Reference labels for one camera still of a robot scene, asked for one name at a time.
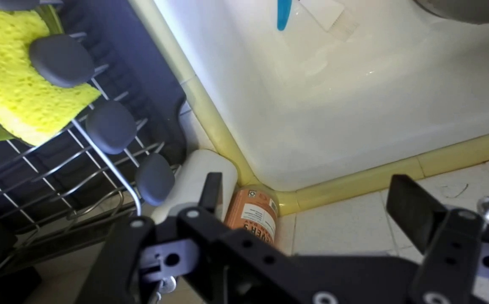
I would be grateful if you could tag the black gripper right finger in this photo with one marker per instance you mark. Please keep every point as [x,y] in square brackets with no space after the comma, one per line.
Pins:
[458,259]

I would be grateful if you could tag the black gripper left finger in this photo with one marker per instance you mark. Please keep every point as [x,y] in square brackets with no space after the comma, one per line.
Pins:
[143,264]

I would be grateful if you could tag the white pump soap bottle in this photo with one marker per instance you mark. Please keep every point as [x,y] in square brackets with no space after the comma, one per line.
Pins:
[190,179]

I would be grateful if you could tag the orange label soap bottle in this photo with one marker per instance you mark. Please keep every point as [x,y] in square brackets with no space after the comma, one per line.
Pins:
[253,213]

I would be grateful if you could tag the white ceramic sink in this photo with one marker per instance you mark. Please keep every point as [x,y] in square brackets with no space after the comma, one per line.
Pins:
[339,95]

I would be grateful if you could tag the yellow sponge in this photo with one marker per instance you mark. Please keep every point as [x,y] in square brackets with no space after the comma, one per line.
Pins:
[13,85]

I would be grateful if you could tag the white black striped brush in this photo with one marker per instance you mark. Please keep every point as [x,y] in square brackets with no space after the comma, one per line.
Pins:
[324,12]

